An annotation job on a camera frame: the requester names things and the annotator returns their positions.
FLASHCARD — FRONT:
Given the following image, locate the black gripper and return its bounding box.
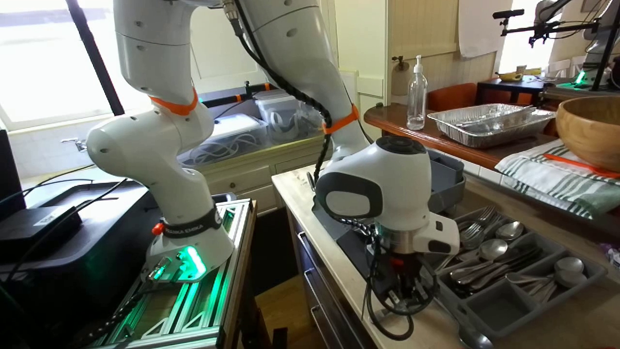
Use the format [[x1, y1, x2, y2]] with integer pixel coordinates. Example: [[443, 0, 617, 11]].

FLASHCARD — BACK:
[[369, 253, 439, 315]]

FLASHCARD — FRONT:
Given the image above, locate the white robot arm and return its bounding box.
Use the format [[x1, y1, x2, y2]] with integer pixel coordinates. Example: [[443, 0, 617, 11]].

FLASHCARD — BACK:
[[88, 0, 460, 280]]

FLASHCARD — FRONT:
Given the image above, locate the grey cutlery tray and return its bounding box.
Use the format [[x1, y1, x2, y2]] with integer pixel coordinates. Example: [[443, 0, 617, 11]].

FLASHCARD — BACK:
[[439, 209, 605, 338]]

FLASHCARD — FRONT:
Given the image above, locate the silver spoon at table edge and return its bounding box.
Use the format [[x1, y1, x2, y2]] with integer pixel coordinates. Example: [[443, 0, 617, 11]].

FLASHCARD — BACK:
[[460, 321, 495, 349]]

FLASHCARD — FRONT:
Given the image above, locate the grey dish drying rack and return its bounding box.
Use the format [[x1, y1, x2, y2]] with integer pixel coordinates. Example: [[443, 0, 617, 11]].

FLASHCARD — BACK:
[[317, 145, 464, 253]]

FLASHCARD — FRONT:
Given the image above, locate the aluminium foil tray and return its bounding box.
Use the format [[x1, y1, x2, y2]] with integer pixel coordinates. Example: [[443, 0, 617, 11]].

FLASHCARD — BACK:
[[429, 102, 557, 148]]

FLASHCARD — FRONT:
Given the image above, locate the striped green dish towel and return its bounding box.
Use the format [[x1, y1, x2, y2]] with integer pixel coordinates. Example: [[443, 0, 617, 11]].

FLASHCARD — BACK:
[[495, 139, 620, 218]]

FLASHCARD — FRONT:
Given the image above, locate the clear hand sanitizer bottle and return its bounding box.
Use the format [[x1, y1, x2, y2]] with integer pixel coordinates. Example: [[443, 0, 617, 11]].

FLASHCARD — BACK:
[[408, 55, 429, 129]]

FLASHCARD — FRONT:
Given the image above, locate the clear plastic storage bin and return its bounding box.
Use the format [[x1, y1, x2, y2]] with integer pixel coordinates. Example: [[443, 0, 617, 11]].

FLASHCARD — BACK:
[[255, 90, 322, 143]]

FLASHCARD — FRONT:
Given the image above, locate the wooden bowl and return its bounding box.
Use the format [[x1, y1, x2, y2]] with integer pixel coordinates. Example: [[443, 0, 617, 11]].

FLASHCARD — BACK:
[[557, 94, 620, 172]]

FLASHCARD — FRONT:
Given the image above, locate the black box on left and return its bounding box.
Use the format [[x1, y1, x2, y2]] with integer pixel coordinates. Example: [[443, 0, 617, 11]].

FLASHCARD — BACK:
[[0, 205, 82, 263]]

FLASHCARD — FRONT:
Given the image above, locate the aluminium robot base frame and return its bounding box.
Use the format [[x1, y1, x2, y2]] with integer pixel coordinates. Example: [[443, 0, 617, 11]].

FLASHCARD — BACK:
[[94, 199, 257, 349]]

